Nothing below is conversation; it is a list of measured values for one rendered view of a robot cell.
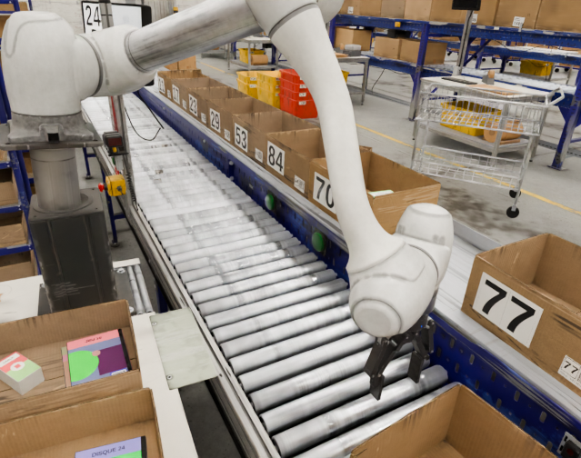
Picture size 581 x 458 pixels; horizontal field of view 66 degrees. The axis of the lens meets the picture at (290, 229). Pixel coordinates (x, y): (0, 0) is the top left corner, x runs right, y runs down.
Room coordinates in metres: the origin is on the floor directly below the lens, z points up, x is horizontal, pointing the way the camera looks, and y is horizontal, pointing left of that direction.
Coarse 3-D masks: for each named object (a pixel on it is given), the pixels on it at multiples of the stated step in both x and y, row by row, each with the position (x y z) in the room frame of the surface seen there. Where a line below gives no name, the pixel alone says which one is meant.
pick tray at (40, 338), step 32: (32, 320) 0.89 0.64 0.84; (64, 320) 0.92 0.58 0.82; (96, 320) 0.95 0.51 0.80; (128, 320) 0.98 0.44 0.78; (0, 352) 0.85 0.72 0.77; (32, 352) 0.86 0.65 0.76; (128, 352) 0.88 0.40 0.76; (0, 384) 0.75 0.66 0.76; (64, 384) 0.76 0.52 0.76; (96, 384) 0.69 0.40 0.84; (128, 384) 0.72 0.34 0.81; (0, 416) 0.62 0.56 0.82
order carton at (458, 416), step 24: (456, 384) 0.65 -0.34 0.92; (432, 408) 0.61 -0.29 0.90; (456, 408) 0.65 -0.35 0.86; (480, 408) 0.62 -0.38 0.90; (384, 432) 0.54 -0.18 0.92; (408, 432) 0.58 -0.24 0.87; (432, 432) 0.63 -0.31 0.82; (456, 432) 0.64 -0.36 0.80; (480, 432) 0.60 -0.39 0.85; (504, 432) 0.57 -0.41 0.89; (360, 456) 0.50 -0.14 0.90; (384, 456) 0.55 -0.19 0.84; (408, 456) 0.59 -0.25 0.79; (432, 456) 0.61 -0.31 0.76; (456, 456) 0.62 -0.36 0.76; (480, 456) 0.59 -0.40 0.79; (504, 456) 0.56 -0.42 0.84; (528, 456) 0.53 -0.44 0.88; (552, 456) 0.51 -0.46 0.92
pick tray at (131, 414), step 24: (72, 408) 0.62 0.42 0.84; (96, 408) 0.64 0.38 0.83; (120, 408) 0.66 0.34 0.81; (144, 408) 0.67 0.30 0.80; (0, 432) 0.57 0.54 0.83; (24, 432) 0.59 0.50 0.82; (48, 432) 0.60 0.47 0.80; (72, 432) 0.62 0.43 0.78; (96, 432) 0.63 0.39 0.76; (120, 432) 0.64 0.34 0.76; (144, 432) 0.64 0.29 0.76; (0, 456) 0.57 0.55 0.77; (24, 456) 0.58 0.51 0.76; (48, 456) 0.58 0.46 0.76; (72, 456) 0.58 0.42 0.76
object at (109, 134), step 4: (104, 132) 1.76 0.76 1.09; (108, 132) 1.75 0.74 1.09; (112, 132) 1.75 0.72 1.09; (116, 132) 1.75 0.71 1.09; (104, 136) 1.72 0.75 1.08; (108, 136) 1.69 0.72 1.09; (112, 136) 1.70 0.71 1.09; (116, 136) 1.71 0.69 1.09; (120, 136) 1.71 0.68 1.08; (104, 140) 1.73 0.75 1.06; (108, 140) 1.69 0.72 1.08; (112, 140) 1.69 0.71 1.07; (116, 140) 1.70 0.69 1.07; (120, 140) 1.71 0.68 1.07; (108, 144) 1.69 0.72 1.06; (112, 144) 1.69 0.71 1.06; (116, 144) 1.70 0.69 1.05; (120, 144) 1.70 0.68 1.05; (108, 148) 1.76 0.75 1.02; (112, 148) 1.74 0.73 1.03; (116, 148) 1.75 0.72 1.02; (112, 152) 1.74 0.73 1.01; (116, 152) 1.74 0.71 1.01
